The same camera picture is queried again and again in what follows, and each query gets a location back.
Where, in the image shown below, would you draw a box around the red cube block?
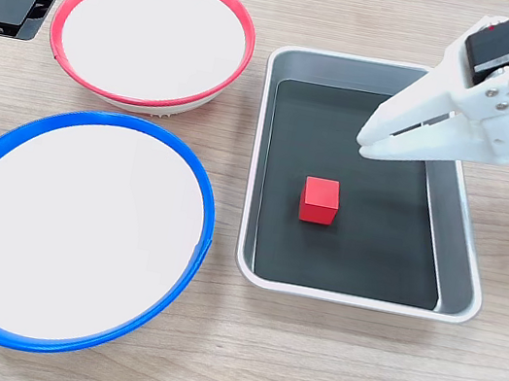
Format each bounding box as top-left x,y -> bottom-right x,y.
297,175 -> 345,227

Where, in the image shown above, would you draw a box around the blue-rimmed white dish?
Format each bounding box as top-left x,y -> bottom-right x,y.
0,91 -> 232,381

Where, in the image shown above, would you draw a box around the red-rimmed white dish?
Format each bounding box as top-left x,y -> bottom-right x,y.
38,0 -> 264,132

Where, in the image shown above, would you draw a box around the black tray liner mat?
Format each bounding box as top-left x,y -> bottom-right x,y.
242,75 -> 473,312

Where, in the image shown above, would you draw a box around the silver metal tray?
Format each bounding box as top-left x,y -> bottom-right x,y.
227,40 -> 509,329

